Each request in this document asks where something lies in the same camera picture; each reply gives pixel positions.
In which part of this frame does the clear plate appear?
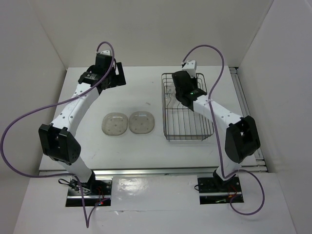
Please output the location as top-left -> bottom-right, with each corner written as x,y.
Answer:
128,111 -> 155,135
101,113 -> 128,136
165,83 -> 177,109

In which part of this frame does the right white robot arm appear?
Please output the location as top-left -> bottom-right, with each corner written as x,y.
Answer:
172,71 -> 261,191

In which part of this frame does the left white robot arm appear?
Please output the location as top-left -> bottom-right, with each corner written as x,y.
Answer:
39,50 -> 126,195

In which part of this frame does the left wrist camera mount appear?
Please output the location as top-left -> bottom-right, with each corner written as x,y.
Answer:
97,50 -> 112,56

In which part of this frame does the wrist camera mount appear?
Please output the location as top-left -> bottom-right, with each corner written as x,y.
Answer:
181,60 -> 197,78
97,50 -> 112,56

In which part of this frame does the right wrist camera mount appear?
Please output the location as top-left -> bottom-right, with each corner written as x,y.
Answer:
181,60 -> 197,78

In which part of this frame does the wire dish rack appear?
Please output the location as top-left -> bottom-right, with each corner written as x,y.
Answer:
161,73 -> 215,142

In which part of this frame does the front aluminium rail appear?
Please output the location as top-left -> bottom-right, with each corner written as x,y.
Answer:
38,166 -> 220,177

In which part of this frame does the aluminium rail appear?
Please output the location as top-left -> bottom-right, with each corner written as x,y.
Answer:
229,67 -> 268,173
38,166 -> 220,177

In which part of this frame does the right side aluminium rail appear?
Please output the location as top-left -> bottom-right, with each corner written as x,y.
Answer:
229,67 -> 268,173

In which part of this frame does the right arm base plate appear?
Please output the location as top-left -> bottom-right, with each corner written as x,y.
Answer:
194,176 -> 244,205

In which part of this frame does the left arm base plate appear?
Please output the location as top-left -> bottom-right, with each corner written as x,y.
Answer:
58,177 -> 113,208

